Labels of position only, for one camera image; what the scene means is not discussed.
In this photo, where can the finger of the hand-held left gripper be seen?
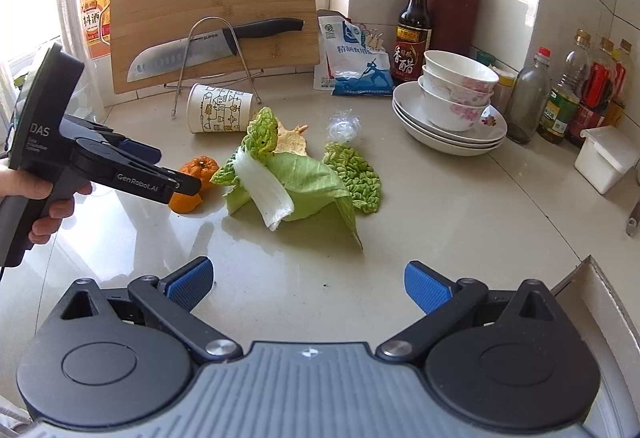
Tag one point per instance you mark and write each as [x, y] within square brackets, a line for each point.
[142, 150]
[135, 178]

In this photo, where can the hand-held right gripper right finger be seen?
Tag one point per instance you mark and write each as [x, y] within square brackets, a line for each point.
[425, 285]

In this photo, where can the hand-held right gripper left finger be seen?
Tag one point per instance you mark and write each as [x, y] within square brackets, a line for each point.
[192, 283]

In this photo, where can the printed paper cup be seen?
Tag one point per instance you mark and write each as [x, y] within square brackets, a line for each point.
[220, 110]

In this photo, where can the white-stemmed napa cabbage leaf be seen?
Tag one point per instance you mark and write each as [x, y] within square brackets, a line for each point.
[267, 195]

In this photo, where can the small curled cabbage leaf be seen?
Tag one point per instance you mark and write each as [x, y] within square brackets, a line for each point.
[261, 130]

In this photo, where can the crinkled green cabbage leaf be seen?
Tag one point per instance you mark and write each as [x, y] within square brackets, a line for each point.
[357, 175]

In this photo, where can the person's left hand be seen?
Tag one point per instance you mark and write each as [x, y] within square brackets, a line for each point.
[25, 188]

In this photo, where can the orange cooking wine jug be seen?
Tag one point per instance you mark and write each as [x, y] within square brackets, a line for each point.
[95, 13]

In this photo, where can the white plate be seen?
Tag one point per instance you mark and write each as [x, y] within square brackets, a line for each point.
[406, 102]
[450, 144]
[450, 151]

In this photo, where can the small pale orange peel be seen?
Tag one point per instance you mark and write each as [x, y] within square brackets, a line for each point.
[291, 138]

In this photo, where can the white floral bowl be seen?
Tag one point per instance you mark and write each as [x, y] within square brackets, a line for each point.
[452, 115]
[457, 70]
[465, 93]

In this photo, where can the crumpled clear plastic wrap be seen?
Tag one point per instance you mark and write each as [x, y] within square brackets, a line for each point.
[343, 125]

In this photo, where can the red-capped glass bottle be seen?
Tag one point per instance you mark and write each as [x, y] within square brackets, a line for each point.
[527, 103]

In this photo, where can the small yellow-lidded jar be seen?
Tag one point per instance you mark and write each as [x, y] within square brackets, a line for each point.
[504, 85]

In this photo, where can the white lidded plastic box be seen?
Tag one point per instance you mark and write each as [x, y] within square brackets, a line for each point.
[602, 160]

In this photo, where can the blue and white salt bag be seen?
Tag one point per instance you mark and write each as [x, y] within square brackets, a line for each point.
[357, 68]

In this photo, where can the green-label oil bottle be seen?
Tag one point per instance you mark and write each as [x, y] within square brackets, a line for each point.
[562, 103]

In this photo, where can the small green-lidded jar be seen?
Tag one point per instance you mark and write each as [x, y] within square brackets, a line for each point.
[485, 59]

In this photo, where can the binder clips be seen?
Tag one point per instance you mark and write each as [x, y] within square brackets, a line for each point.
[371, 38]

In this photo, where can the red-label sauce bottle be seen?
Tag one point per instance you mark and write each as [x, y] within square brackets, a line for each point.
[597, 88]

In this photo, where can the dark vinegar bottle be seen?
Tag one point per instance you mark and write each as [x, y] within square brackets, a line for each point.
[412, 23]

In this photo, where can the dark red knife block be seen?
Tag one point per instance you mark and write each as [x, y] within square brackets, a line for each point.
[452, 15]

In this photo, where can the yellow-capped bottle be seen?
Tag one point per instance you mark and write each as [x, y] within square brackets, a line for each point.
[622, 68]

